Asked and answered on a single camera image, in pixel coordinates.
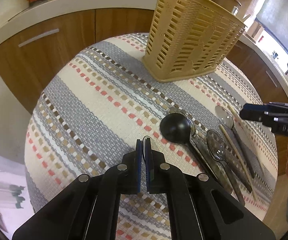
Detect black round spoon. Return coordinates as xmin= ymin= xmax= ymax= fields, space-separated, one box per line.
xmin=159 ymin=112 xmax=234 ymax=196

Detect wooden chopstick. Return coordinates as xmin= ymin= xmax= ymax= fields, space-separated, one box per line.
xmin=228 ymin=104 xmax=265 ymax=173
xmin=219 ymin=124 xmax=257 ymax=201

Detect white kitchen countertop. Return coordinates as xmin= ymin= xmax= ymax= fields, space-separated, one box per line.
xmin=0 ymin=0 xmax=288 ymax=106

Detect striped woven table mat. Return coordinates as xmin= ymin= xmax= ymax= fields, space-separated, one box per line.
xmin=24 ymin=32 xmax=279 ymax=240

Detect beige plastic utensil basket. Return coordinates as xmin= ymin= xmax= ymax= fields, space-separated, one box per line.
xmin=142 ymin=0 xmax=245 ymax=82

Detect wooden base cabinets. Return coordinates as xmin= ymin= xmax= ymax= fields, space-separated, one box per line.
xmin=0 ymin=8 xmax=288 ymax=114

